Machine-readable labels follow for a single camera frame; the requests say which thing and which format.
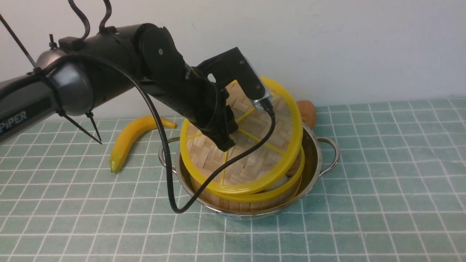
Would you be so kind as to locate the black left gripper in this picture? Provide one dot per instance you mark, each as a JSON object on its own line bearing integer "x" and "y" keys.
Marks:
{"x": 198, "y": 100}

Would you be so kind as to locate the yellow woven bamboo steamer lid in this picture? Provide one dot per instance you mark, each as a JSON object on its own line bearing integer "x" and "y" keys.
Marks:
{"x": 260, "y": 169}

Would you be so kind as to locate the yellow rimmed bamboo steamer basket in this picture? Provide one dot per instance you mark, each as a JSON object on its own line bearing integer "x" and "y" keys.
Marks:
{"x": 282, "y": 191}

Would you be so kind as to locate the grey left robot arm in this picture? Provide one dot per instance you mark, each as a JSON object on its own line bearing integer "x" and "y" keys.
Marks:
{"x": 82, "y": 74}

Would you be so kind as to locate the stainless steel pot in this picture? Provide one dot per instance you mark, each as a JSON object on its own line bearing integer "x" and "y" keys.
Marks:
{"x": 312, "y": 170}

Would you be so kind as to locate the yellow banana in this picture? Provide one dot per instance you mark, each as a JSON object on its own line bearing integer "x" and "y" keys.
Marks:
{"x": 127, "y": 139}

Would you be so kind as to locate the brown potato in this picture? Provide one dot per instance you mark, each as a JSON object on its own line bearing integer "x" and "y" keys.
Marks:
{"x": 308, "y": 113}

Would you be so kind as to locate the green checkered tablecloth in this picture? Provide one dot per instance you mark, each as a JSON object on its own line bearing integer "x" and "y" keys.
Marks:
{"x": 397, "y": 194}

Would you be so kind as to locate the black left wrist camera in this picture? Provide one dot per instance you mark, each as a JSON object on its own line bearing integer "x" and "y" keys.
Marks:
{"x": 231, "y": 66}

